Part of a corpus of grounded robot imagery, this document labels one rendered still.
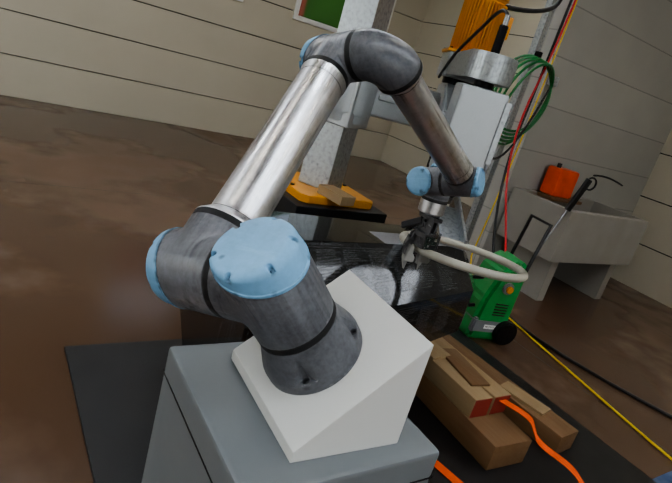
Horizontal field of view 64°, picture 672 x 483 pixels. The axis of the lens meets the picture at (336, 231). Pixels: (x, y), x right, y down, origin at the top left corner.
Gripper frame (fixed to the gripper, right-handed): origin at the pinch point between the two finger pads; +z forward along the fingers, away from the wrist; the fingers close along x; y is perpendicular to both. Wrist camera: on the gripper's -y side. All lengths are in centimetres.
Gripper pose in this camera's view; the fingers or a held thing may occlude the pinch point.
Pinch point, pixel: (409, 264)
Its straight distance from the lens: 191.6
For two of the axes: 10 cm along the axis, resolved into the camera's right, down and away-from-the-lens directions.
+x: 8.5, 1.0, 5.1
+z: -2.6, 9.3, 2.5
